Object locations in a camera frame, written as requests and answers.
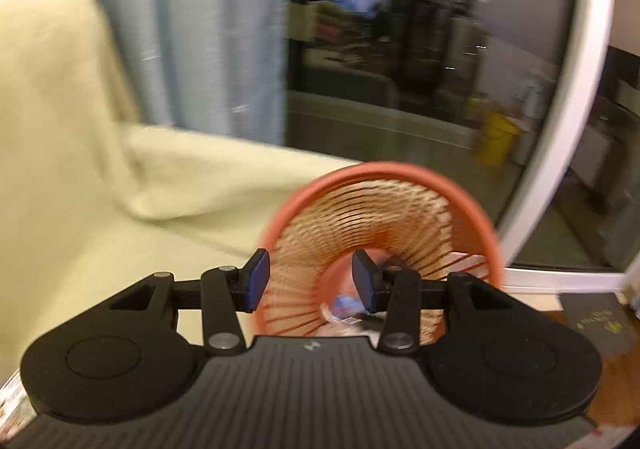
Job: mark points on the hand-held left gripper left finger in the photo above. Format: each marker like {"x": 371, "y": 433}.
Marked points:
{"x": 256, "y": 281}

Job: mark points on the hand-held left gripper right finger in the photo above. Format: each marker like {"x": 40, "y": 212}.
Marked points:
{"x": 364, "y": 281}

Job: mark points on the blue card box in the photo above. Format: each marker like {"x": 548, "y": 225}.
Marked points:
{"x": 346, "y": 304}

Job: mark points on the orange plastic mesh basket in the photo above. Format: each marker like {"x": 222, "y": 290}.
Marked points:
{"x": 450, "y": 209}

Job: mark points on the cream cloth-covered sofa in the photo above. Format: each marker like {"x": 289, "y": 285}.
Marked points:
{"x": 100, "y": 169}

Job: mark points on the yellow bucket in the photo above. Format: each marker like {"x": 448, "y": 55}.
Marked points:
{"x": 497, "y": 139}

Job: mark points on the white framed glass sliding door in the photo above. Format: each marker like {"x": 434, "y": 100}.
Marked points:
{"x": 425, "y": 54}

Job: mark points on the grey blue curtain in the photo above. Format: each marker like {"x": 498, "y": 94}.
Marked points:
{"x": 190, "y": 29}

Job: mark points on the colourful printed packet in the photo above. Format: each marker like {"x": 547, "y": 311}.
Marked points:
{"x": 12, "y": 399}

